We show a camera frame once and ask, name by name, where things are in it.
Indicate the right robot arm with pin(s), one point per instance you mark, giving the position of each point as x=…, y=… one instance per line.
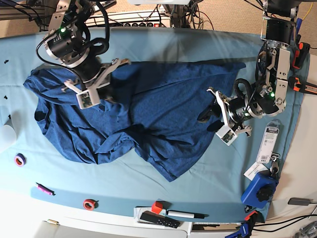
x=69, y=41

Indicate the silver carabiner keys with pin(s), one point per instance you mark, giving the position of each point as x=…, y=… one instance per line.
x=274, y=169

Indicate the grey packaged tool card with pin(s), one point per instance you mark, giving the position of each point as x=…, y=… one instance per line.
x=268, y=142

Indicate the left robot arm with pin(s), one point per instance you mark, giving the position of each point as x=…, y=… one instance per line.
x=266, y=96

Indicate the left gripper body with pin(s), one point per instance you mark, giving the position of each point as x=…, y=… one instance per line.
x=237, y=107

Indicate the red tape roll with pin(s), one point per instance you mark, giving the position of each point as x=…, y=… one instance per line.
x=90, y=204

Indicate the teal table cloth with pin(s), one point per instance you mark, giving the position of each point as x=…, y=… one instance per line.
x=213, y=186

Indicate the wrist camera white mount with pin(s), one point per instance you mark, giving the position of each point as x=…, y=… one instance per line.
x=230, y=131
x=89, y=97

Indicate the orange black clamp upper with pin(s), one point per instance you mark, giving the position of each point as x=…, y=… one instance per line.
x=300, y=55

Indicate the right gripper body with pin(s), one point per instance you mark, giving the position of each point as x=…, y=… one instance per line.
x=89, y=68

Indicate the orange black clamp lower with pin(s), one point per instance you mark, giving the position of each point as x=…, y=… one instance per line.
x=301, y=86

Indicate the grey phone on table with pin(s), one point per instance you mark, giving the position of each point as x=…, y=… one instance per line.
x=299, y=201

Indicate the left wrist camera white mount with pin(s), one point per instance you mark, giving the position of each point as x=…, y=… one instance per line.
x=230, y=131

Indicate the white power strip red switch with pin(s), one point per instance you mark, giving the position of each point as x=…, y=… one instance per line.
x=141, y=24

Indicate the white paper tag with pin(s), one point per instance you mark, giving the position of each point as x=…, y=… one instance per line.
x=255, y=168

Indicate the orange clamp bottom edge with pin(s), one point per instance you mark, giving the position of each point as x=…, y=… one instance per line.
x=250, y=215

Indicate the blue t-shirt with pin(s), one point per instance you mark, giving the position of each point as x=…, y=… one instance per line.
x=155, y=113

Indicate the red cube block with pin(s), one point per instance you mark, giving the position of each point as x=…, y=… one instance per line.
x=157, y=207

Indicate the pink marker pen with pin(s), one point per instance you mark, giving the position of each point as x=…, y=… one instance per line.
x=45, y=189

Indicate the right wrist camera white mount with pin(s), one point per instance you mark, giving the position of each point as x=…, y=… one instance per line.
x=89, y=97

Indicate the purple tape roll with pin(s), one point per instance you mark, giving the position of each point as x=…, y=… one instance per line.
x=20, y=160

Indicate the blue clamp bottom edge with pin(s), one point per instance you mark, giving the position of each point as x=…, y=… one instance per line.
x=244, y=231

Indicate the orange black clamp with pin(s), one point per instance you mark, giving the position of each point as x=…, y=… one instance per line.
x=301, y=86
x=300, y=55

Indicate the black remote control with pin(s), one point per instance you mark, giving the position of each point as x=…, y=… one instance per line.
x=159, y=219

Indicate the white black marker pen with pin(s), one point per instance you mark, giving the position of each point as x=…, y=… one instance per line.
x=185, y=215

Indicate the blue box black knob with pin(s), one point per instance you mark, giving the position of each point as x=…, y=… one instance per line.
x=260, y=191

